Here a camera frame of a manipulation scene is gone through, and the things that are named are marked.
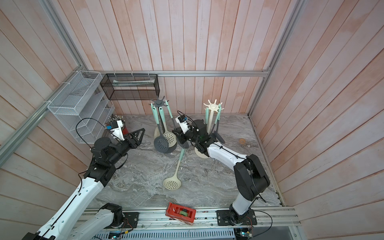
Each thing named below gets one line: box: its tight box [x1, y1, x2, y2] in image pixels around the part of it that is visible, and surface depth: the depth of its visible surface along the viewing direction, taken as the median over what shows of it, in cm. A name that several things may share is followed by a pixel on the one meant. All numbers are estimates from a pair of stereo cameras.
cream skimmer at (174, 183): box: [163, 148, 186, 191], surface depth 87 cm
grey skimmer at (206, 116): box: [205, 107, 209, 130], surface depth 73 cm
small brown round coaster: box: [239, 138, 247, 145], surface depth 106 cm
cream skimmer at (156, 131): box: [150, 103, 160, 139], surface depth 74 cm
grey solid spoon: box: [151, 103, 169, 153], surface depth 89 cm
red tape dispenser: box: [165, 202, 197, 226], surface depth 73 cm
